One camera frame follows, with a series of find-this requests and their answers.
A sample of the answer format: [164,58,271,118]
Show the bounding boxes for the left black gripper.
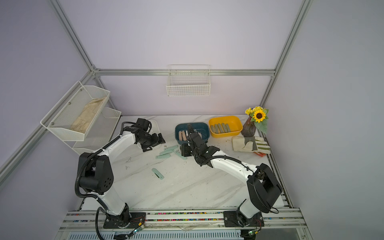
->
[138,133,165,153]

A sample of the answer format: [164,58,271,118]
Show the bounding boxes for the dark teal storage box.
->
[175,122,210,145]

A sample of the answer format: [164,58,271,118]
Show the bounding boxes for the yellow storage box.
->
[209,116,243,138]

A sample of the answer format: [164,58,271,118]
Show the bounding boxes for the white storage box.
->
[150,120,161,135]

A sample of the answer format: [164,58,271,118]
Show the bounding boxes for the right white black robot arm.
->
[186,124,283,227]

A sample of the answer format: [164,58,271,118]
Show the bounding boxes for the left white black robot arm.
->
[75,118,165,217]

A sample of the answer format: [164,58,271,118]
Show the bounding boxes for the mint knife top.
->
[164,145,179,151]

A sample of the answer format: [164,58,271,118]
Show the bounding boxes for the mint knife upper middle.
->
[159,150,174,156]

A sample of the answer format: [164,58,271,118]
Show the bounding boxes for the mint knife lower middle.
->
[156,154,171,159]

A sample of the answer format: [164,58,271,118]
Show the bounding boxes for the mint knife short middle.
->
[175,151,187,160]

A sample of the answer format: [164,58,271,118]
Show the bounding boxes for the mint knife far left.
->
[152,168,164,180]

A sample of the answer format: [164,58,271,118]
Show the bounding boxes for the white green work glove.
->
[232,136,271,157]

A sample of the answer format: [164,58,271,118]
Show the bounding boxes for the purple glass vase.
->
[241,117,257,137]

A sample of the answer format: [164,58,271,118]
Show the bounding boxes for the yellow sunflower bouquet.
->
[245,106,269,135]

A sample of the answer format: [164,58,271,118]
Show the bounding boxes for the beige cloth in shelf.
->
[70,97,105,134]

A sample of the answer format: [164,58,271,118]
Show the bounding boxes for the white mesh two-tier shelf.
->
[41,82,121,155]

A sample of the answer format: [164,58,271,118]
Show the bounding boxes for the white wire wall basket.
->
[166,65,211,97]

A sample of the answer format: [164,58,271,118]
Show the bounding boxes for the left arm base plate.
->
[103,212,147,229]

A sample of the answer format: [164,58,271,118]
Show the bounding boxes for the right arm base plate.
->
[223,211,265,228]

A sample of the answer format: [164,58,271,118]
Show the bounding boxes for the aluminium frame struts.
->
[1,1,313,188]

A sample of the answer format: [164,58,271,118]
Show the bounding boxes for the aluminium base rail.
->
[59,209,308,232]

